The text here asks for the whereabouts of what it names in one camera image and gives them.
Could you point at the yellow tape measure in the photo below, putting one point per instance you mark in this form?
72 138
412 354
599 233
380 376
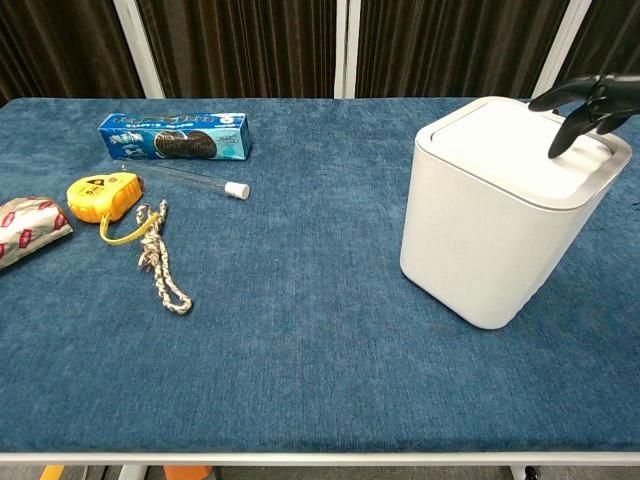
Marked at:
100 197

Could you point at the white trash bin lid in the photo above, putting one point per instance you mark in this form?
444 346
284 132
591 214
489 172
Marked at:
505 150

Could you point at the white plastic container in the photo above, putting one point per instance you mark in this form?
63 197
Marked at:
475 250

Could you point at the dark brown pleated curtain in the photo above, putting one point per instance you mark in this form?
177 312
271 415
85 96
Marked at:
617 37
60 50
450 50
240 50

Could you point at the clear test tube white cap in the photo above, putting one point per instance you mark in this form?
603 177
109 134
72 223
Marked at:
200 181

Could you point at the blue fabric table mat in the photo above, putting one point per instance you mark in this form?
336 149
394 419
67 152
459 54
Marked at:
300 325

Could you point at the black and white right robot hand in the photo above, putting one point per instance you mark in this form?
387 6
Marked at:
605 97

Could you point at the white table frame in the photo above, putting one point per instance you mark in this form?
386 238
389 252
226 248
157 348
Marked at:
320 459

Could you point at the blue Oreo cookie box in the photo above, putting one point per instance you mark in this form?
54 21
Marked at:
175 137

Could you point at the white partition post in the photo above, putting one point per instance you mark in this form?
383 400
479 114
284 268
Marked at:
140 50
565 50
347 50

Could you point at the silver red snack packet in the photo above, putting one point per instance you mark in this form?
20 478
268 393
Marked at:
25 227

